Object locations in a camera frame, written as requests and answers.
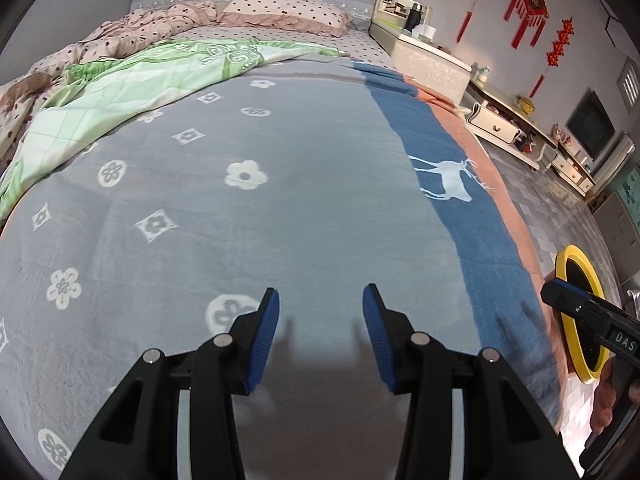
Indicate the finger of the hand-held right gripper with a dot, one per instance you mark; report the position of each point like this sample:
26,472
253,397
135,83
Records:
580,294
565,307

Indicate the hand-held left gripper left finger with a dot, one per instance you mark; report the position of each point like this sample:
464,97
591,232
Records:
262,330

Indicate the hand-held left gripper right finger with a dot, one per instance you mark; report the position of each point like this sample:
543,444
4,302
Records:
375,330

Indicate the yellow rimmed black trash bin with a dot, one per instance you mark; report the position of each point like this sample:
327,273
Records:
582,360

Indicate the person's right hand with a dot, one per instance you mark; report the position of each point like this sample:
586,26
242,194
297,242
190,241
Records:
602,400

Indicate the grey low cabinet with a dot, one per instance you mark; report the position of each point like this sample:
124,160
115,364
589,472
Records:
620,225

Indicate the glass fish tank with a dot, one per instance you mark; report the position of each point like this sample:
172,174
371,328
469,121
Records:
631,187

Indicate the white television cabinet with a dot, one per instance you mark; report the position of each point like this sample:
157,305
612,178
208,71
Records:
570,172

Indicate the white standing air conditioner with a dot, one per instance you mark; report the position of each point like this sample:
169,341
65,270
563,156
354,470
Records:
615,160

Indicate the small pink doll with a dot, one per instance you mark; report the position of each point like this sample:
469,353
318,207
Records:
561,137

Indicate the white coffee table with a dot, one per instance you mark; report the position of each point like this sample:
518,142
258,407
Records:
495,122

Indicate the small white bottle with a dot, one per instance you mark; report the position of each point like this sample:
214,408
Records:
482,76

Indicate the white bedside cabinet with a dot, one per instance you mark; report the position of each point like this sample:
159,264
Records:
435,70

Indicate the light green patterned quilt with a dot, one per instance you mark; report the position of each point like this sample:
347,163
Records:
125,85

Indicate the white tissue box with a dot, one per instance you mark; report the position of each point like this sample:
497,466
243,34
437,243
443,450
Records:
427,32

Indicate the black thermos bottle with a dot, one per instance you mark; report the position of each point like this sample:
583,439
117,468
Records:
414,19

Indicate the pink dotted pillow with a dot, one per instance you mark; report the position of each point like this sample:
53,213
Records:
285,7

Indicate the pink dotted duvet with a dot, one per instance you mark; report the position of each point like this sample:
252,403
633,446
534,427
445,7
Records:
140,25

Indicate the black wall television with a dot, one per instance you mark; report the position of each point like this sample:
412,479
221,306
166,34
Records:
590,122

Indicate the louvred wall window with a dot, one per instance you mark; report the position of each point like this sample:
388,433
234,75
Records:
629,82

